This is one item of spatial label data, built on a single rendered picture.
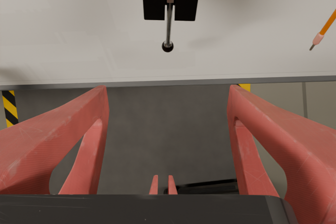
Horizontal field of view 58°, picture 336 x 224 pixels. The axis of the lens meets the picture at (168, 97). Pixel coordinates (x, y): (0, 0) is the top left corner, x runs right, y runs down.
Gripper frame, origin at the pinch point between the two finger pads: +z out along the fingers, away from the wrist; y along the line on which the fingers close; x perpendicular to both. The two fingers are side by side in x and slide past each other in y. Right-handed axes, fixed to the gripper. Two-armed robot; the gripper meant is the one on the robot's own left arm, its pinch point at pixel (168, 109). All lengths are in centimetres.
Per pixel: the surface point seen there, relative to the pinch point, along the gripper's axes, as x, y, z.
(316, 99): 72, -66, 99
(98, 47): 11.4, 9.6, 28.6
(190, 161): 102, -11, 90
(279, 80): 18.7, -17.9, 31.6
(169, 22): 2.7, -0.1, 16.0
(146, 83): 20.0, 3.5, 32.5
